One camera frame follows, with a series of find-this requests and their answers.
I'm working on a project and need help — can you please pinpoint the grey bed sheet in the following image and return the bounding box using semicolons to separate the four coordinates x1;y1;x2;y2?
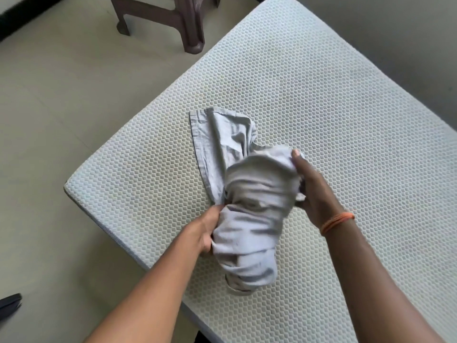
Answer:
189;107;308;296

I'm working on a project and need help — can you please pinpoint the person's left hand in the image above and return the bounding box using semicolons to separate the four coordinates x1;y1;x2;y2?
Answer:
189;204;226;258

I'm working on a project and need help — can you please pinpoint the person's right hand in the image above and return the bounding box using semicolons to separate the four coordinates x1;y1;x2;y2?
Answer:
291;149;345;231

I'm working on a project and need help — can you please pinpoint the person's right forearm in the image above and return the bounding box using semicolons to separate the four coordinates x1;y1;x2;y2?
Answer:
323;221;445;343

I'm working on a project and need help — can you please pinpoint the person's left forearm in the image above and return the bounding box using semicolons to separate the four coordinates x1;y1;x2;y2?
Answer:
85;224;211;343

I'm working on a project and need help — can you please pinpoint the orange wrist band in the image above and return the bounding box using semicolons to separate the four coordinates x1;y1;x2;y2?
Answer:
319;212;356;237

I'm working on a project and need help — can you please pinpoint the black framed white furniture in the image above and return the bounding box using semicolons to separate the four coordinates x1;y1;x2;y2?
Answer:
0;293;23;321

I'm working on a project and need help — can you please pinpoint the white honeycomb mattress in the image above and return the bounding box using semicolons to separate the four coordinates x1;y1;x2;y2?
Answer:
63;0;457;343

